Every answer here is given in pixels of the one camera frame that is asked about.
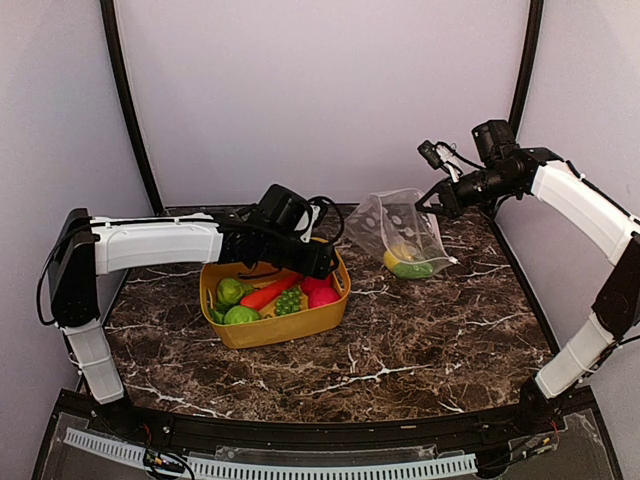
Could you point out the black frame post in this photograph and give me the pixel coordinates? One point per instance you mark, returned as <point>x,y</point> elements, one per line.
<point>128,109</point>
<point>526,66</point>

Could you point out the green grape bunch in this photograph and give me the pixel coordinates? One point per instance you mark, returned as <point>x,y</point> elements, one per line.
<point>290,301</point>

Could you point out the orange carrot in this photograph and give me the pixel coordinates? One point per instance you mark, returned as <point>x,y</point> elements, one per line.
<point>260,298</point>

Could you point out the left black frame post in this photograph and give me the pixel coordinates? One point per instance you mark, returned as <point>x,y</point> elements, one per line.
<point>128,109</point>

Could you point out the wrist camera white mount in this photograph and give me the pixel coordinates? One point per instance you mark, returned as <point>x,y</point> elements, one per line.
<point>306,224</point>
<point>440,157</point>

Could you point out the green leafy vegetable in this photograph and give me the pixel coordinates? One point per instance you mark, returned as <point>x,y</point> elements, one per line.
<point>217,315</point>

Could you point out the clear zip top bag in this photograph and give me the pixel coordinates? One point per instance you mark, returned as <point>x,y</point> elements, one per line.
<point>387,218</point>

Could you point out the red tomato front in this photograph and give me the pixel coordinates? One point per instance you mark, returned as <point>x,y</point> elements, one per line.
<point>322,296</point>

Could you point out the yellow lemon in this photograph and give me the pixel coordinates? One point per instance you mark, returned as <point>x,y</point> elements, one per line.
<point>397,254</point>

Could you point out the green chayote front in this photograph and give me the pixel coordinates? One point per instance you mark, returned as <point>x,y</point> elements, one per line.
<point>240,314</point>

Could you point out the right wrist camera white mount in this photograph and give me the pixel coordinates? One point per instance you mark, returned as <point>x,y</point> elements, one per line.
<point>440,157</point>

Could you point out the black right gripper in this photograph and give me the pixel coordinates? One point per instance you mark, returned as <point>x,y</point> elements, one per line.
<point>451,200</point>

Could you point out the white slotted cable duct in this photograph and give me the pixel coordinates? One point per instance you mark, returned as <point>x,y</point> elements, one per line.
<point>244,463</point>

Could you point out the yellow plastic basket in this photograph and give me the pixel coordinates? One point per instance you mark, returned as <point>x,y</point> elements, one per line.
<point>270,328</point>

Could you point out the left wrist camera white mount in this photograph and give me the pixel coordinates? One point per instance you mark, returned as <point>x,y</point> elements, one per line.
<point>306,224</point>

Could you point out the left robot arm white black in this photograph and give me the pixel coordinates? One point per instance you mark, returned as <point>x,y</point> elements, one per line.
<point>277,230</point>

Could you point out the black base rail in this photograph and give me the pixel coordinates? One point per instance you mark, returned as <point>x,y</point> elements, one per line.
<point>580,426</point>

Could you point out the green bumpy cucumber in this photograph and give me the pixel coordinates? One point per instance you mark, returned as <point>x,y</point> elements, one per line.
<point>413,270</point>

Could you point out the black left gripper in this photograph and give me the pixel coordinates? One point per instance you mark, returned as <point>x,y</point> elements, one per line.
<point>316,263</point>

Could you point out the right black frame post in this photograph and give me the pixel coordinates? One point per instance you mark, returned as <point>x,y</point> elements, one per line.
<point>526,66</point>

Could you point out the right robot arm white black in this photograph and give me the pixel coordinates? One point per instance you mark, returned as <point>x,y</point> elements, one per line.
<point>508,170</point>

